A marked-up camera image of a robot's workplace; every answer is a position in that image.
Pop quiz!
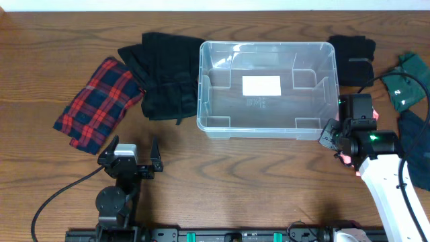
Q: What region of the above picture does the dark green folded garment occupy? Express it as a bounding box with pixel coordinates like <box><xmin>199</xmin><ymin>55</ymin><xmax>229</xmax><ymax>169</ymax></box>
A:
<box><xmin>382</xmin><ymin>52</ymin><xmax>429</xmax><ymax>112</ymax></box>

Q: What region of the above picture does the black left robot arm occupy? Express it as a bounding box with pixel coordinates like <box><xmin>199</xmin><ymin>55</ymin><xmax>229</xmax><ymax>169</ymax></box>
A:
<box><xmin>95</xmin><ymin>136</ymin><xmax>164</xmax><ymax>228</ymax></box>

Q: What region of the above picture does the clear plastic storage bin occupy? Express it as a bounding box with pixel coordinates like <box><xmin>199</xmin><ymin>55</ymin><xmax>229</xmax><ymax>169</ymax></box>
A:
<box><xmin>196</xmin><ymin>41</ymin><xmax>339</xmax><ymax>140</ymax></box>

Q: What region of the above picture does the red plaid folded shirt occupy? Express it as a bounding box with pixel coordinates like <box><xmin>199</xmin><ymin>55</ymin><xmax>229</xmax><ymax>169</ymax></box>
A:
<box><xmin>53</xmin><ymin>57</ymin><xmax>144</xmax><ymax>155</ymax></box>

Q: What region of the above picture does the navy blue garment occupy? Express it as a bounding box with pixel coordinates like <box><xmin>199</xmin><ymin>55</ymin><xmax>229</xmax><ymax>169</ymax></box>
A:
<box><xmin>398</xmin><ymin>110</ymin><xmax>429</xmax><ymax>191</ymax></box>

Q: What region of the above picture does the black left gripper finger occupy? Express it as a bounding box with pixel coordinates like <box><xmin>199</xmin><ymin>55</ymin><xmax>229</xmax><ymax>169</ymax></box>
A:
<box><xmin>150</xmin><ymin>137</ymin><xmax>163</xmax><ymax>172</ymax></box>
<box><xmin>105</xmin><ymin>134</ymin><xmax>119</xmax><ymax>157</ymax></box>

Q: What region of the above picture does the white label in bin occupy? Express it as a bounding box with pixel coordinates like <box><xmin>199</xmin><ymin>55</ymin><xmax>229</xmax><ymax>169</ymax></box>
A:
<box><xmin>243</xmin><ymin>76</ymin><xmax>282</xmax><ymax>96</ymax></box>

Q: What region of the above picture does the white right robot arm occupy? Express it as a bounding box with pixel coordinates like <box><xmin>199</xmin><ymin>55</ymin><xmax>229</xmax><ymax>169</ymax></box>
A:
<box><xmin>319</xmin><ymin>118</ymin><xmax>429</xmax><ymax>241</ymax></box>

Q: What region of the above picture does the pink printed t-shirt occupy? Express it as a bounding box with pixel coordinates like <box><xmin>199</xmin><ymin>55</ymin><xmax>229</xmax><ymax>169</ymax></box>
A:
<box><xmin>334</xmin><ymin>108</ymin><xmax>379</xmax><ymax>167</ymax></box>

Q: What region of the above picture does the small black garment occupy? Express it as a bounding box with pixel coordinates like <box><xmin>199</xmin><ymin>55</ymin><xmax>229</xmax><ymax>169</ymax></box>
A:
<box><xmin>328</xmin><ymin>35</ymin><xmax>376</xmax><ymax>87</ymax></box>

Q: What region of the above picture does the large black folded garment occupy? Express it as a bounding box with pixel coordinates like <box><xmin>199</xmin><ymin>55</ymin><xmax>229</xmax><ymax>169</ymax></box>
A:
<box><xmin>118</xmin><ymin>32</ymin><xmax>205</xmax><ymax>125</ymax></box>

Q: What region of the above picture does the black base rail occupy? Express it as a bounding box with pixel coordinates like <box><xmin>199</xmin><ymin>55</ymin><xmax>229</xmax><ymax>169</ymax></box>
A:
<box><xmin>64</xmin><ymin>227</ymin><xmax>390</xmax><ymax>242</ymax></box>

